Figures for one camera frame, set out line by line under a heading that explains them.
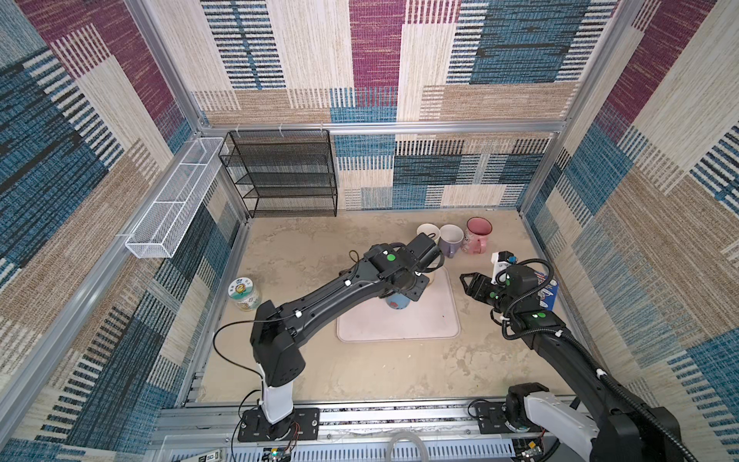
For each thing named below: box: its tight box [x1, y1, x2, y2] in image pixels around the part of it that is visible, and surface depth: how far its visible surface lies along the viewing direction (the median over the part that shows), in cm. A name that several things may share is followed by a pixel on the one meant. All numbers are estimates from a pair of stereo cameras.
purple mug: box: [438, 223, 465, 259], surface depth 105 cm
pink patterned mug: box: [461, 215, 494, 255], surface depth 104 cm
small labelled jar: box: [227, 276, 261, 311], surface depth 91 cm
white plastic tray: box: [336, 266, 461, 343], surface depth 94 cm
